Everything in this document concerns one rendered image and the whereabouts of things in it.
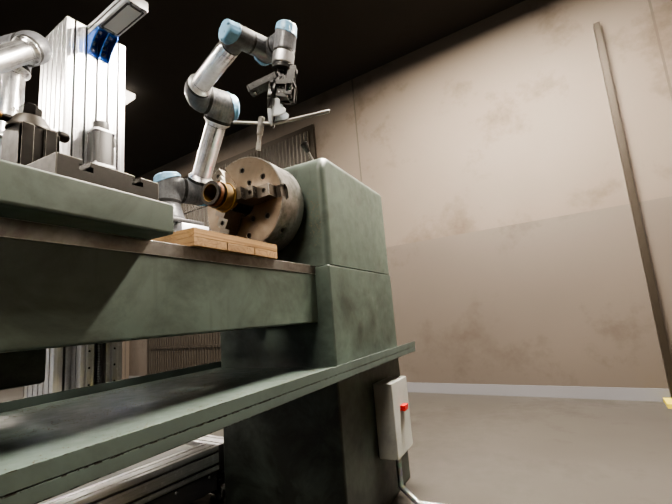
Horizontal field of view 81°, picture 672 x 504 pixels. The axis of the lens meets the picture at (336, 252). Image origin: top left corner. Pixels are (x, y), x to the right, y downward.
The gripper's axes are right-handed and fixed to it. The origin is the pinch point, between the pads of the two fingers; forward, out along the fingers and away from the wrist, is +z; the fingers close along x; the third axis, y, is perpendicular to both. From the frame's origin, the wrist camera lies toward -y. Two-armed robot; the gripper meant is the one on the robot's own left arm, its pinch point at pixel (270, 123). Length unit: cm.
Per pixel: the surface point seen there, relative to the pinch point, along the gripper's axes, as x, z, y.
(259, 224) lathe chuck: -6.9, 35.9, 2.3
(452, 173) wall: 219, -51, 91
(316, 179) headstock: 4.5, 17.5, 16.8
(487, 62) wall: 207, -145, 112
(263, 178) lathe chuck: -6.6, 21.0, 2.0
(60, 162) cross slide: -73, 38, -6
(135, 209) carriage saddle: -65, 43, 1
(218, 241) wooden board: -40, 45, 5
